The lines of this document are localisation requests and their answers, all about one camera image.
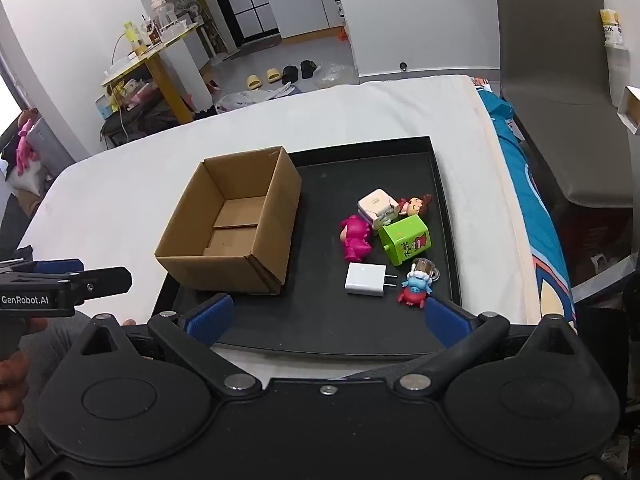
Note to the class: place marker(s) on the cream white cube toy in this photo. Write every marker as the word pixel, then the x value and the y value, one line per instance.
pixel 378 208

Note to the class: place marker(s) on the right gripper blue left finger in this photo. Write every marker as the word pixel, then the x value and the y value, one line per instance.
pixel 185 340

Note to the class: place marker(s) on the black slipper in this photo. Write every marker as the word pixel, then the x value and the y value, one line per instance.
pixel 290 74
pixel 307 69

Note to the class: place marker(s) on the blue red beer mug figurine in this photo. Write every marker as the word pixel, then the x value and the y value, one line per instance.
pixel 418 284

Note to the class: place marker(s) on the left yellow slipper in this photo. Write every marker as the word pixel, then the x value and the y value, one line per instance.
pixel 253 82

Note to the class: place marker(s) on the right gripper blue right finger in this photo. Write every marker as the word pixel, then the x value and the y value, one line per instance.
pixel 466 338

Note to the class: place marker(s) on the person's left hand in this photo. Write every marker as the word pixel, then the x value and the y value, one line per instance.
pixel 40 352

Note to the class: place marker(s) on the left black slipper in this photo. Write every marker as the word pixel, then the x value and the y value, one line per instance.
pixel 290 74

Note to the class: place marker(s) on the magenta pig figurine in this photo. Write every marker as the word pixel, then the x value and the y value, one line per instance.
pixel 355 238

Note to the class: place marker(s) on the yellow white side table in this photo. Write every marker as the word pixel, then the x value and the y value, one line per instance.
pixel 153 63

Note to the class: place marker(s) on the white plastic bag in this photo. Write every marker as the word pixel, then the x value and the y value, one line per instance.
pixel 237 100

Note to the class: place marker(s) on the right black slipper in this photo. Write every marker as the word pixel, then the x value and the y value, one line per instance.
pixel 307 69

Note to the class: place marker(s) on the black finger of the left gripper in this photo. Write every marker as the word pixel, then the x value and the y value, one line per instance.
pixel 94 284

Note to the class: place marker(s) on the brown cardboard box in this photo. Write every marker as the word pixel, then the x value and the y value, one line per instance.
pixel 232 228

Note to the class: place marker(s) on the green cube toy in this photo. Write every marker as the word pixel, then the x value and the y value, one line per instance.
pixel 404 239

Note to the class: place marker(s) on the white side shelf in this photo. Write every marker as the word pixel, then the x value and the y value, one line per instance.
pixel 629 109

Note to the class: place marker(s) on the pink plush toy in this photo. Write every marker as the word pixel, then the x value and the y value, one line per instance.
pixel 24 152

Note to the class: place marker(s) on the blue cartoon bedsheet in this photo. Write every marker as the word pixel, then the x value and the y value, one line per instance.
pixel 550 270

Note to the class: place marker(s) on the clear plastic bag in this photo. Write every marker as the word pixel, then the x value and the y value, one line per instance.
pixel 336 74

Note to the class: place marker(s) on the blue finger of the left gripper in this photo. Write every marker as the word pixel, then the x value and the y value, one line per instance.
pixel 42 266

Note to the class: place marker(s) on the yellow slipper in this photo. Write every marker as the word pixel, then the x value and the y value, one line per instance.
pixel 253 82
pixel 273 75

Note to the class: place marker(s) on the white wall charger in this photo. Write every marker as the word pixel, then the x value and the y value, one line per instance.
pixel 367 279

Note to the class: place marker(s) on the grey chair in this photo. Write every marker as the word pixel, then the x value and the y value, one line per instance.
pixel 554 72

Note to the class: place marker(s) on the right yellow slipper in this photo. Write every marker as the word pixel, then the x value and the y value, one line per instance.
pixel 273 75

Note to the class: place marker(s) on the black rectangular tray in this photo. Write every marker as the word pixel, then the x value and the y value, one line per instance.
pixel 313 315

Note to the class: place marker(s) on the brown haired girl figurine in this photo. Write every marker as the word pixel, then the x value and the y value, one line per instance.
pixel 415 206

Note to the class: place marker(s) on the yellow green bottle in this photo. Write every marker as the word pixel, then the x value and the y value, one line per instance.
pixel 133 36

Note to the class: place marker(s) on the white kitchen cabinet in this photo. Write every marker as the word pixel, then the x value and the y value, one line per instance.
pixel 300 0

